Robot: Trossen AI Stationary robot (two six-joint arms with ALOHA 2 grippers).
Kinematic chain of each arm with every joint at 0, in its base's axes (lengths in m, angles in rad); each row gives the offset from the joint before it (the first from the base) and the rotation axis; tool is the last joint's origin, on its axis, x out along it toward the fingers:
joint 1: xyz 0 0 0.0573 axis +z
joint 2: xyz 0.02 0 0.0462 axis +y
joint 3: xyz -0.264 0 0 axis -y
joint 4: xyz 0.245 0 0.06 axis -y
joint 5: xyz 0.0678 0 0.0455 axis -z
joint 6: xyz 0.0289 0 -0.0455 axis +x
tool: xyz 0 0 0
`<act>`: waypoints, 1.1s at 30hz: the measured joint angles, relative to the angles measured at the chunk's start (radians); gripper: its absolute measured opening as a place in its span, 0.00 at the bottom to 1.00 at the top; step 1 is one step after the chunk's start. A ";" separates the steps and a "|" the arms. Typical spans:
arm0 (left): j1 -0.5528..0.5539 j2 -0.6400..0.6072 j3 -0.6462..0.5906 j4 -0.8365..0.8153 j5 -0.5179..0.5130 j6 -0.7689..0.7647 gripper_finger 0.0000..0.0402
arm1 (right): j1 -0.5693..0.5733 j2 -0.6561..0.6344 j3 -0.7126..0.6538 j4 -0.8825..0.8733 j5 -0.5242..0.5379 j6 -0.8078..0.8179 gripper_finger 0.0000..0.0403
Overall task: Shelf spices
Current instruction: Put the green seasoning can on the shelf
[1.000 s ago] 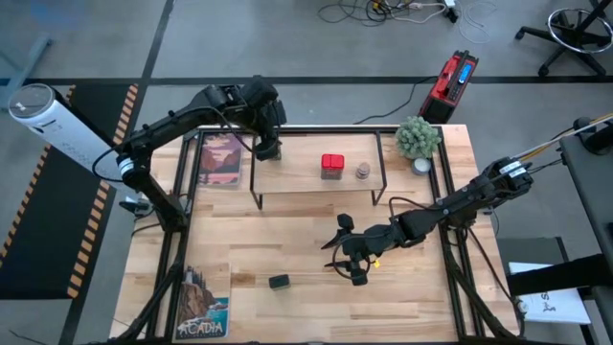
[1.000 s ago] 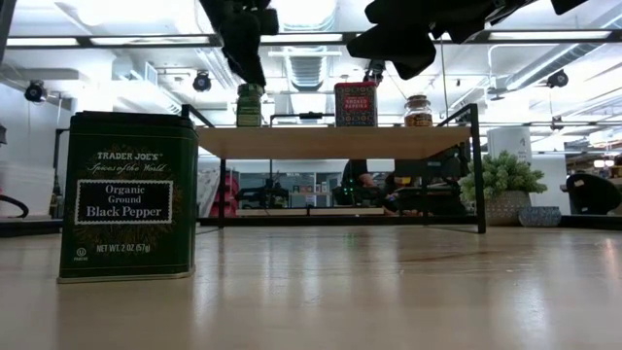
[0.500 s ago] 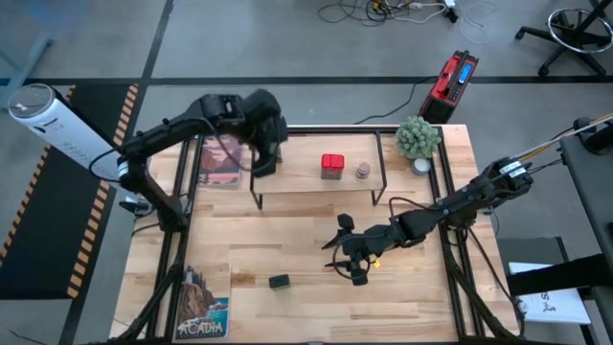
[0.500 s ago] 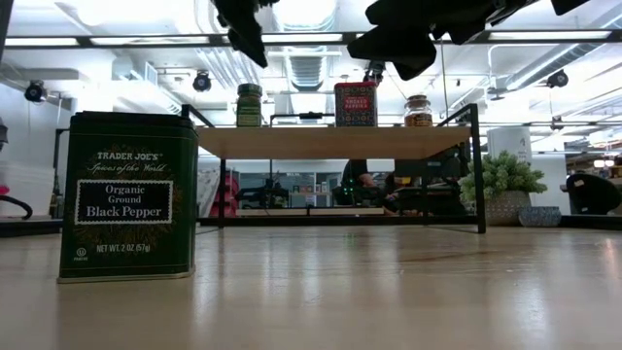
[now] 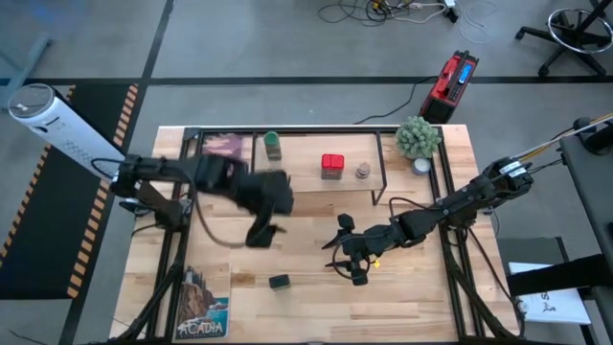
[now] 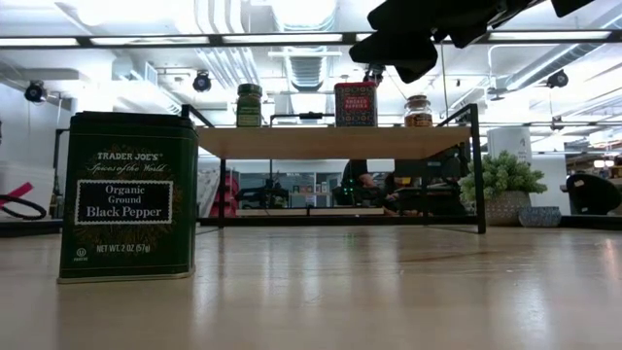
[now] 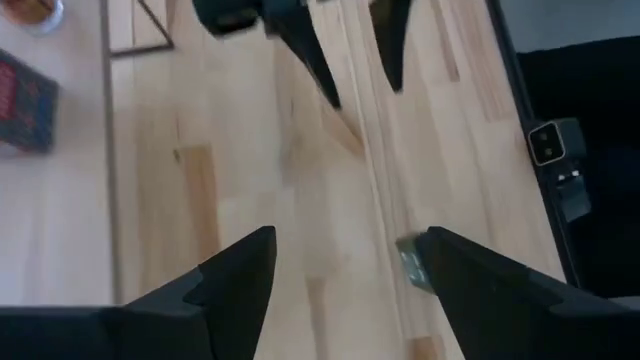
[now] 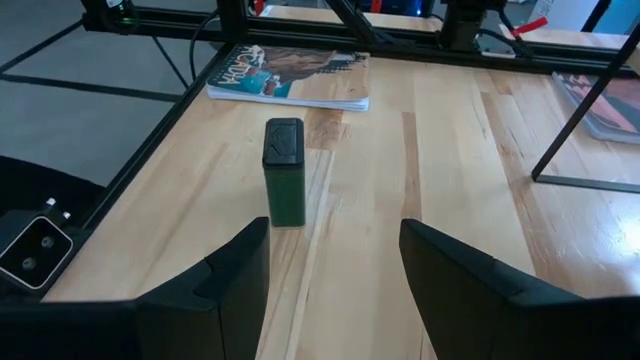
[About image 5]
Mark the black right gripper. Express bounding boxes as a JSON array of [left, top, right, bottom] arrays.
[[321, 213, 406, 288]]

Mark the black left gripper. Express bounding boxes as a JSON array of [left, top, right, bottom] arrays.
[[236, 169, 295, 249]]

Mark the dark green black pepper tin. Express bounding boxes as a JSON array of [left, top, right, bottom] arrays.
[[267, 273, 292, 292]]

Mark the red-lidded smoked paprika tin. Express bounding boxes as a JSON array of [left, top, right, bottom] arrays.
[[320, 152, 346, 181]]

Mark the green-lidded oregano jar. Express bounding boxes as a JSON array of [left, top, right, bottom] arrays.
[[262, 130, 284, 162]]

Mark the purple and red postcard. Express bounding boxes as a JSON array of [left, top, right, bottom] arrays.
[[201, 132, 244, 160]]

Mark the Acadia postcard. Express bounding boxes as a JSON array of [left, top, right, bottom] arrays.
[[173, 264, 232, 342]]

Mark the green potted plant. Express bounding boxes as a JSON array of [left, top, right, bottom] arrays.
[[395, 115, 443, 161]]

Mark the white paper sheet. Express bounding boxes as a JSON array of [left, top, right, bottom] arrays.
[[507, 260, 593, 327]]

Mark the black mat with hazard stripes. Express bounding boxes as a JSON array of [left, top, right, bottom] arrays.
[[0, 82, 141, 301]]

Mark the white tower air purifier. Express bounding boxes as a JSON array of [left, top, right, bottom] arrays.
[[8, 82, 127, 182]]

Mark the black side desk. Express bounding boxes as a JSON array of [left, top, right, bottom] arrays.
[[556, 111, 613, 298]]

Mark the black office chair base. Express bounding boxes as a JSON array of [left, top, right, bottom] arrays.
[[513, 0, 613, 79]]

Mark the right gripper cable loop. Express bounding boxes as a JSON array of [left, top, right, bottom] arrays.
[[329, 238, 373, 282]]

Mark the left arm cable loop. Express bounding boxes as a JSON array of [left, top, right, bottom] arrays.
[[190, 190, 249, 250]]

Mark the wooden shelf with black frame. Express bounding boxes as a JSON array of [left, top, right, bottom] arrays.
[[252, 130, 389, 207]]

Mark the black power cable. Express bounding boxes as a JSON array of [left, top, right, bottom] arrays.
[[352, 76, 440, 127]]

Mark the tangle of floor cables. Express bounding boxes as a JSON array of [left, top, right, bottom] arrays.
[[317, 0, 462, 26]]

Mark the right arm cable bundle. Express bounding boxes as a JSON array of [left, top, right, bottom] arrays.
[[511, 111, 613, 162]]

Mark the white floor cable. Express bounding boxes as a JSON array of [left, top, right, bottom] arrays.
[[456, 0, 500, 45]]

